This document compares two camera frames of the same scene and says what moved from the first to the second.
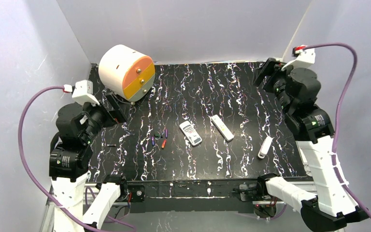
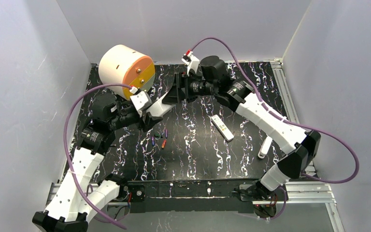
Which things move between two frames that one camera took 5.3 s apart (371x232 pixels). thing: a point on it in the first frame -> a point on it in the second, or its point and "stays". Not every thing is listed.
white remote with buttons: x=191 y=133 -> x=159 y=108
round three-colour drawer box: x=127 y=72 stays
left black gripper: x=113 y=106 -> x=144 y=118
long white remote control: x=225 y=131 stays
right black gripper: x=265 y=72 -> x=185 y=88
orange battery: x=164 y=143 stays
